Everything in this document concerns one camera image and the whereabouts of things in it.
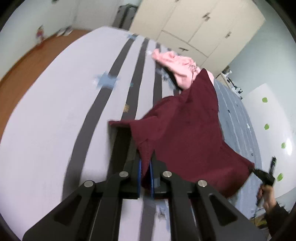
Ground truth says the pink hoodie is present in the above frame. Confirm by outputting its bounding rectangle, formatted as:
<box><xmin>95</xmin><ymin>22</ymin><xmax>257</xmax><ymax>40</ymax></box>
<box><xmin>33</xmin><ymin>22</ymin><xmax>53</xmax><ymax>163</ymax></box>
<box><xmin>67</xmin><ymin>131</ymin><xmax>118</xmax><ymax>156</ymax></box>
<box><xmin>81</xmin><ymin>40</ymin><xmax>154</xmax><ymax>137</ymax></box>
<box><xmin>152</xmin><ymin>49</ymin><xmax>215</xmax><ymax>91</ymax></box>

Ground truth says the pair of grey shoes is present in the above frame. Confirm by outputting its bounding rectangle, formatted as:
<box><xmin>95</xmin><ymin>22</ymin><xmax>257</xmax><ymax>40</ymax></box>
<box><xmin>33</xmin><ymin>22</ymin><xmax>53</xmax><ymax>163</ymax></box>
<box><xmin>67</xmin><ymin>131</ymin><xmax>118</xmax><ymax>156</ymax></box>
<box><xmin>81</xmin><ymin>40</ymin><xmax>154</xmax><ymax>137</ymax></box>
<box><xmin>56</xmin><ymin>26</ymin><xmax>73</xmax><ymax>37</ymax></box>

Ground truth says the grey suitcase by wardrobe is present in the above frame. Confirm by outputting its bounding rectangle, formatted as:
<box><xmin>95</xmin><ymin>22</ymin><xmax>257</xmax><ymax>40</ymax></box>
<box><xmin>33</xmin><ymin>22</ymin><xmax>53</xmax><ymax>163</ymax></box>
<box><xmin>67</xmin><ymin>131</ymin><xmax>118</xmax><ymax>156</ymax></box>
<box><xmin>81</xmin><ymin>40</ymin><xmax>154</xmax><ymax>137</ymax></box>
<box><xmin>112</xmin><ymin>4</ymin><xmax>138</xmax><ymax>31</ymax></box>

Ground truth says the striped star bed sheet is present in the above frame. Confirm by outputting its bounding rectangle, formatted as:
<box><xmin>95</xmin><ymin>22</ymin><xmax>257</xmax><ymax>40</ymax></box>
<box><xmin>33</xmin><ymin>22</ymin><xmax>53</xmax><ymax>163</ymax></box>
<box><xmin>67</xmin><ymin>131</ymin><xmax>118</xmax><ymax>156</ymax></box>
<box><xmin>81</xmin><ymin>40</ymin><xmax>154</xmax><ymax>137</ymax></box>
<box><xmin>0</xmin><ymin>25</ymin><xmax>265</xmax><ymax>241</ymax></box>

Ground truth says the person's right hand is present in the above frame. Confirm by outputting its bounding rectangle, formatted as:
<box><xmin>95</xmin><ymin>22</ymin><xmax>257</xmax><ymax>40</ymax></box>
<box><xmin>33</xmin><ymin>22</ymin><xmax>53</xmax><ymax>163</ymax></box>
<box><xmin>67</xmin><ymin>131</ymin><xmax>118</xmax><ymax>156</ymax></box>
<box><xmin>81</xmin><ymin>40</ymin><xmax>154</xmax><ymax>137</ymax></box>
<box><xmin>257</xmin><ymin>184</ymin><xmax>278</xmax><ymax>214</ymax></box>

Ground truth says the white nightstand with clutter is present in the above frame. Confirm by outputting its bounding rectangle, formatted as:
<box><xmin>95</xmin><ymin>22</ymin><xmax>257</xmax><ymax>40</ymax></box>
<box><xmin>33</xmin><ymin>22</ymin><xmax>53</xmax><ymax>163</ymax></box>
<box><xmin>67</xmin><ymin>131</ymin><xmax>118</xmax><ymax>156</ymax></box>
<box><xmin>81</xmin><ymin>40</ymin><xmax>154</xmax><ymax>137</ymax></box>
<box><xmin>217</xmin><ymin>66</ymin><xmax>243</xmax><ymax>100</ymax></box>

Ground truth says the white headboard with apples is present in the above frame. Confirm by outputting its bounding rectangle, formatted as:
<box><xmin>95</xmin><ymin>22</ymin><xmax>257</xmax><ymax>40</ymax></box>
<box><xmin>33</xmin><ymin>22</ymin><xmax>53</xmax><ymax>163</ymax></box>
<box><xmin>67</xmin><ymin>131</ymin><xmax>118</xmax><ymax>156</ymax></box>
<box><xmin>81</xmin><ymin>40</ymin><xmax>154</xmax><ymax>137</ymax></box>
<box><xmin>242</xmin><ymin>83</ymin><xmax>295</xmax><ymax>198</ymax></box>

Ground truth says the cream wardrobe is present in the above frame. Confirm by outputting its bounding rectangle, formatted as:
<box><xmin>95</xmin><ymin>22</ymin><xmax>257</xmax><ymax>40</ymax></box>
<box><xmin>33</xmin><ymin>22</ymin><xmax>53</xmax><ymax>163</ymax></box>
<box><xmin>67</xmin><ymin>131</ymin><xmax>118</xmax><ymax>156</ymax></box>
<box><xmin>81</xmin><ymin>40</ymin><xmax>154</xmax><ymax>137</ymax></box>
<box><xmin>129</xmin><ymin>0</ymin><xmax>265</xmax><ymax>76</ymax></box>

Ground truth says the dark red garment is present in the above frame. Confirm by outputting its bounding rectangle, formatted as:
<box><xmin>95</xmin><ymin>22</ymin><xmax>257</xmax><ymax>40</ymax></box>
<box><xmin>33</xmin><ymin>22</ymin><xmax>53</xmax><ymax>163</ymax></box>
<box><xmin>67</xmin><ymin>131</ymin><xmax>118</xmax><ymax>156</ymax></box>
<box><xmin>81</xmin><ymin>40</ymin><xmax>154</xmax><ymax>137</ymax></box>
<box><xmin>110</xmin><ymin>69</ymin><xmax>253</xmax><ymax>198</ymax></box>

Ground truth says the red fire extinguisher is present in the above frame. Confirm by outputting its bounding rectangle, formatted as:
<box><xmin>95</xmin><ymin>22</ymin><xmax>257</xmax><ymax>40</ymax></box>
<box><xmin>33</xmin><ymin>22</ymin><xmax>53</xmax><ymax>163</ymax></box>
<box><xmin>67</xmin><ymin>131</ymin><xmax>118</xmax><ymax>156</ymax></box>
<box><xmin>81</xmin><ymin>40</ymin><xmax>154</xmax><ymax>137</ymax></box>
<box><xmin>36</xmin><ymin>25</ymin><xmax>46</xmax><ymax>46</ymax></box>

